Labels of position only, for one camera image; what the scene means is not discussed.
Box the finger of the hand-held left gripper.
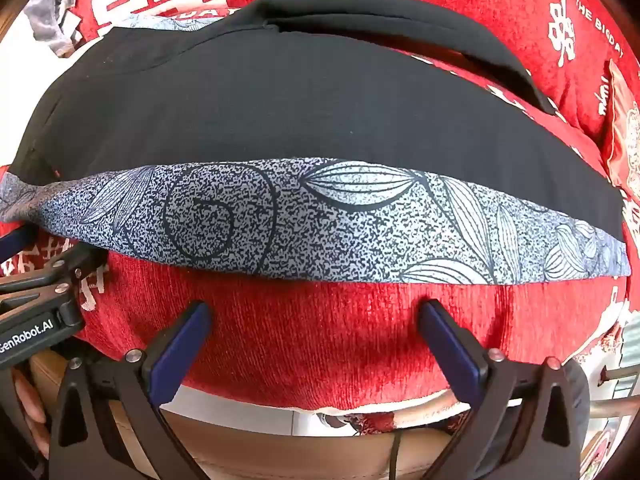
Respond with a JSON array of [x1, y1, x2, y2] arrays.
[[0, 223, 40, 264], [0, 247, 109, 312]]

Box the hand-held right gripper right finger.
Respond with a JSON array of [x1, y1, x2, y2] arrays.
[[417, 299, 587, 480]]

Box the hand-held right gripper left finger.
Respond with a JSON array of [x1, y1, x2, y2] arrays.
[[50, 301, 214, 480]]

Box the black pants with patterned waistband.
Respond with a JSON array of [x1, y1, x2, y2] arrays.
[[0, 0, 632, 286]]

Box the person's left hand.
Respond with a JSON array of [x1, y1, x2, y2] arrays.
[[12, 367, 52, 459]]

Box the red printed blanket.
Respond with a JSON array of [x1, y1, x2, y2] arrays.
[[0, 0, 640, 436]]

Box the white cloth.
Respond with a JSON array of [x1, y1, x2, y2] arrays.
[[0, 10, 76, 166]]

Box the grey cloth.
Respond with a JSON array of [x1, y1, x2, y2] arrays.
[[22, 0, 84, 59]]

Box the red patterned cushion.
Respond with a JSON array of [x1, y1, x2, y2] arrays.
[[600, 59, 640, 196]]

